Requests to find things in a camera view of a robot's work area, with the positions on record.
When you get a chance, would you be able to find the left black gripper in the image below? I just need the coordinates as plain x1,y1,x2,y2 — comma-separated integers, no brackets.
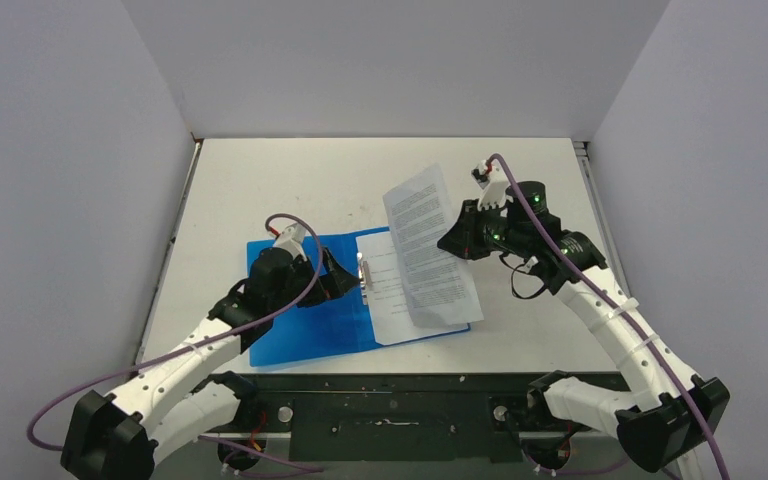
270,246,359,313

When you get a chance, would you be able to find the blue plastic folder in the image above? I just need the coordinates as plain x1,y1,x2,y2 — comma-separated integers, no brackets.
246,226,473,369

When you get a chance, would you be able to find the printed text paper sheet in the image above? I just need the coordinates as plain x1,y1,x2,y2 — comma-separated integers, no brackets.
383,164,484,328

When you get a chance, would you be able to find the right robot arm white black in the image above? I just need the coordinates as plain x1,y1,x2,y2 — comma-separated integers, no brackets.
438,181,731,473

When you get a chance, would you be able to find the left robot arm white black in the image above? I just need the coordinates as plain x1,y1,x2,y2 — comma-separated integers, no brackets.
60,247,361,479

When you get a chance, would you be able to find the metal folder clip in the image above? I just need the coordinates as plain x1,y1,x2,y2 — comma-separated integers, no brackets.
356,252,373,306

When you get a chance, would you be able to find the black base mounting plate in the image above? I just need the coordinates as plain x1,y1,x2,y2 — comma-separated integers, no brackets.
191,372,592,464

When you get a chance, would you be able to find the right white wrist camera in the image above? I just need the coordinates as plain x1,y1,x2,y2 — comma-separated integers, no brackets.
471,158,510,211

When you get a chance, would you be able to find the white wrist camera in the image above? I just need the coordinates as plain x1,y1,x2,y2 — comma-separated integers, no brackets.
272,222,307,260
471,158,510,211

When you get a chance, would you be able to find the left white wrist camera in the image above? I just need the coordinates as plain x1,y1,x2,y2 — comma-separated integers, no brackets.
272,222,307,260

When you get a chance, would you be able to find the aluminium frame rail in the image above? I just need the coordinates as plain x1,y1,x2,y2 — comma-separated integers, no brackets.
571,140,707,479

